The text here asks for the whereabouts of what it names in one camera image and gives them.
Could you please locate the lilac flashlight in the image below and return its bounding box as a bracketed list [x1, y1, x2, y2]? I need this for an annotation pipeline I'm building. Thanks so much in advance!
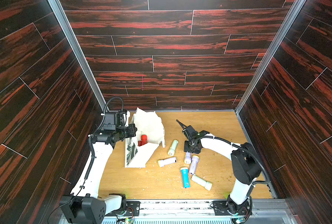
[158, 157, 177, 168]
[184, 152, 192, 164]
[189, 155, 199, 175]

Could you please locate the pale green flashlight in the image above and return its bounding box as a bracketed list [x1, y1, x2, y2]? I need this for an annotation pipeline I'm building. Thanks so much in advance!
[167, 140, 179, 156]
[191, 175, 212, 191]

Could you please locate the white floral tote bag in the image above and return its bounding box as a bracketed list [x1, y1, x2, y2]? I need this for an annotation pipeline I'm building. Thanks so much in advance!
[125, 108, 165, 168]

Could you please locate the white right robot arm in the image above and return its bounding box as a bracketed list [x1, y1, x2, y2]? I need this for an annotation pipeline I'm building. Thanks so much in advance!
[182, 126, 264, 216]

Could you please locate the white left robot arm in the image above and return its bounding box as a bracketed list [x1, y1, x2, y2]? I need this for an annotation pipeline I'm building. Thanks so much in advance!
[60, 124, 137, 224]

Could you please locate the blue flashlight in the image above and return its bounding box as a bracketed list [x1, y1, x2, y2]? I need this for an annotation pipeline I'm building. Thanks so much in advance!
[180, 167, 190, 189]

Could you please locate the pale green flashlight bottom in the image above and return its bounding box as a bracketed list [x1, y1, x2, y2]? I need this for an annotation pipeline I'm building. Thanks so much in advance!
[191, 175, 212, 191]

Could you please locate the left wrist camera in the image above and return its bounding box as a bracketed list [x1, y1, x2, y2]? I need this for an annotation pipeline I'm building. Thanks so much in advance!
[101, 109, 130, 131]

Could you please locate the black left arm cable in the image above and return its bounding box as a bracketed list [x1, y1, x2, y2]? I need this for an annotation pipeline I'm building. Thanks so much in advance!
[47, 96, 125, 224]

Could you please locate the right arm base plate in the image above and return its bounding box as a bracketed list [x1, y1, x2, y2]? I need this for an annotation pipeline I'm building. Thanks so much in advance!
[210, 200, 252, 217]

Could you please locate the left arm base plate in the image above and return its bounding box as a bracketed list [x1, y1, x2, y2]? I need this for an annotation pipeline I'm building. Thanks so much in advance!
[105, 200, 141, 217]

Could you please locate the black corrugated right cable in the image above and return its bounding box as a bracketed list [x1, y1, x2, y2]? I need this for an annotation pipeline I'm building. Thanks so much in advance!
[176, 119, 269, 185]

